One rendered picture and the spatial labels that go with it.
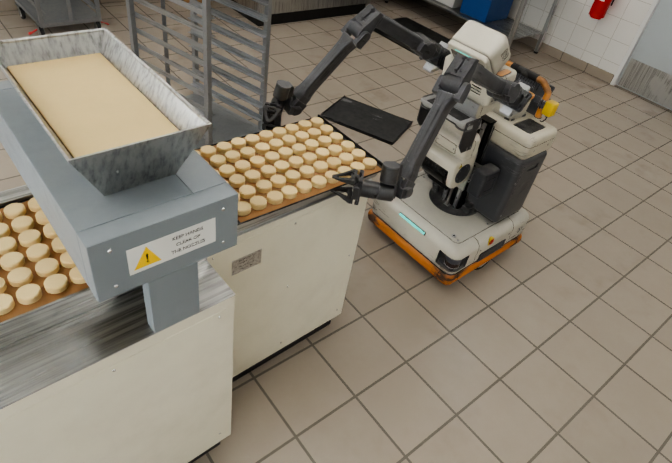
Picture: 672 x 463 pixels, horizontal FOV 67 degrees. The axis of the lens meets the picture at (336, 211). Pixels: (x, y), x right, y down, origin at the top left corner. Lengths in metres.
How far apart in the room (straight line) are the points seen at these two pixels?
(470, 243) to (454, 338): 0.47
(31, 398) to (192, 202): 0.53
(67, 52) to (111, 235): 0.64
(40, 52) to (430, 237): 1.84
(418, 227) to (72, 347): 1.79
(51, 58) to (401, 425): 1.75
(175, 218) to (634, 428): 2.16
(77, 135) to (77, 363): 0.50
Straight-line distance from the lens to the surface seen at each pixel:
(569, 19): 6.23
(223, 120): 3.46
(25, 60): 1.54
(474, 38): 2.22
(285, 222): 1.65
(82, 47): 1.57
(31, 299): 1.36
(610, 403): 2.70
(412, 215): 2.67
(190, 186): 1.17
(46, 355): 1.35
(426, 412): 2.28
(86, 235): 1.08
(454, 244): 2.57
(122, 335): 1.34
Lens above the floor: 1.89
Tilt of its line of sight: 39 degrees down
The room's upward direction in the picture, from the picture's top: 11 degrees clockwise
